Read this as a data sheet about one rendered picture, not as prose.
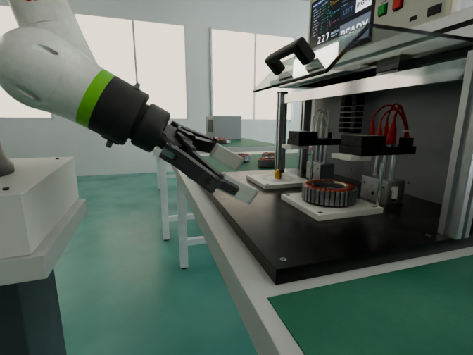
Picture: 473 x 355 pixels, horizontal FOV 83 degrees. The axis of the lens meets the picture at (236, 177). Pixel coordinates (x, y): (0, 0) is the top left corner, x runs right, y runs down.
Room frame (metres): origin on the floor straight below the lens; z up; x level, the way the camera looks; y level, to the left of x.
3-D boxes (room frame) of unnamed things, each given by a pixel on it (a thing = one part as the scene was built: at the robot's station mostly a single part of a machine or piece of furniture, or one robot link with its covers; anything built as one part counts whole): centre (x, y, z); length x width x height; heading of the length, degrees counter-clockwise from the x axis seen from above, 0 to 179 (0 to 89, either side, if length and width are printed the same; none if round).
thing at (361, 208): (0.55, -0.20, 0.78); 0.15 x 0.15 x 0.01; 18
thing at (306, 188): (0.55, -0.20, 0.80); 0.11 x 0.11 x 0.04
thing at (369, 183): (0.60, -0.34, 0.80); 0.07 x 0.05 x 0.06; 18
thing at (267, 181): (0.78, -0.13, 0.78); 0.15 x 0.15 x 0.01; 18
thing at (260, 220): (0.67, -0.18, 0.76); 0.64 x 0.47 x 0.02; 18
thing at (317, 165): (0.83, -0.26, 0.80); 0.07 x 0.05 x 0.06; 18
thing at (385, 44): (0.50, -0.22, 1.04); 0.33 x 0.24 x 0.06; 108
